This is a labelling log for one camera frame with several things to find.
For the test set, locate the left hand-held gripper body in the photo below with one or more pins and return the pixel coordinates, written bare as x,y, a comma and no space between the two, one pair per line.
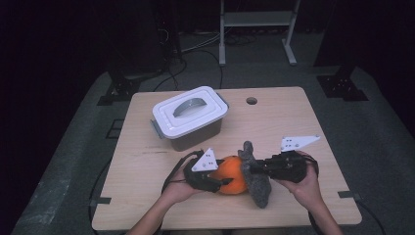
204,163

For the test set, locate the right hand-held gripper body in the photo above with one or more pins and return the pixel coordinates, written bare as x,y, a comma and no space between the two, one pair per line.
288,166

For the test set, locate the orange plush toy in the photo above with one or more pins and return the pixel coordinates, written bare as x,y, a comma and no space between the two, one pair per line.
233,169

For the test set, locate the grey fluffy cloth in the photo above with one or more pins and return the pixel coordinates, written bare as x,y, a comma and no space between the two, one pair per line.
259,192

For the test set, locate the translucent grey storage box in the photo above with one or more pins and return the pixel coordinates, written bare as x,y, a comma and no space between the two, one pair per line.
195,140

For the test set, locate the person's right hand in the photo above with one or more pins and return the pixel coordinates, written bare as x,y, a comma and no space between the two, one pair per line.
308,192

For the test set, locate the person's left hand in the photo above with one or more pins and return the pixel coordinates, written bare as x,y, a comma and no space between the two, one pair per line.
179,192

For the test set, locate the black stand base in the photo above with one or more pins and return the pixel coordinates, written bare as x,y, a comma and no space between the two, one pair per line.
342,88
124,88

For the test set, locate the white metal stand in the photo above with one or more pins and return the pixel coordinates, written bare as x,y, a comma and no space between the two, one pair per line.
257,19

